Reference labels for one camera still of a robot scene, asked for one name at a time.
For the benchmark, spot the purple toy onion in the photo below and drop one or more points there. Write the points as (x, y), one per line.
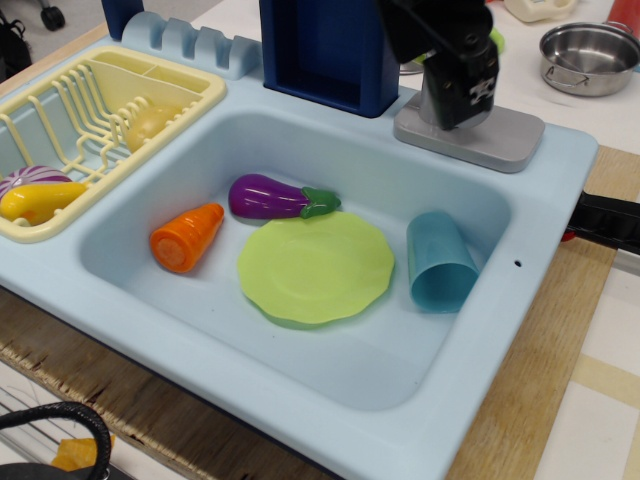
(30, 175)

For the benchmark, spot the light blue toy sink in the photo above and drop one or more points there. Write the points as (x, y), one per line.
(387, 394)

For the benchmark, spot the black clamp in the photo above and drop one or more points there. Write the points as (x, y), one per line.
(609, 222)

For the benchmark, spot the red plastic object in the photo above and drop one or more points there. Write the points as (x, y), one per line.
(625, 12)

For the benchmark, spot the orange tape piece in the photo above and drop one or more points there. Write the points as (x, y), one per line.
(76, 454)

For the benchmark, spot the stainless steel pot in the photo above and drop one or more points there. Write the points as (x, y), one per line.
(588, 59)

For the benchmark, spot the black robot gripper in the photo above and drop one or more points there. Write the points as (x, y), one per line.
(461, 64)

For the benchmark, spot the blue plastic cup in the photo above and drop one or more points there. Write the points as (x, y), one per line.
(441, 270)

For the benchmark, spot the grey toy faucet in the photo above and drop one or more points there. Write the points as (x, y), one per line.
(502, 139)

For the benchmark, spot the yellow toy squash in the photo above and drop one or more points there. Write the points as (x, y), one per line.
(37, 203)

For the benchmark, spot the purple toy eggplant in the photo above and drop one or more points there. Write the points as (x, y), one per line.
(259, 197)

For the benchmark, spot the green plastic plate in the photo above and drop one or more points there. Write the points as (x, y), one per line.
(316, 271)

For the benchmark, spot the yellow plastic dish rack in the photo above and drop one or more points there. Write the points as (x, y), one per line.
(77, 118)

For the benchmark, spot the cream plastic toy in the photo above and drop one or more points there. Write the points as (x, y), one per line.
(530, 11)

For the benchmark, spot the green toy cutting board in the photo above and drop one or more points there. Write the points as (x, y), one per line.
(498, 40)

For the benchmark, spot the orange toy carrot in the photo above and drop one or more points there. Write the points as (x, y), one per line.
(179, 244)

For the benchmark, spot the black chair wheel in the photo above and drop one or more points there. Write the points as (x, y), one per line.
(52, 18)

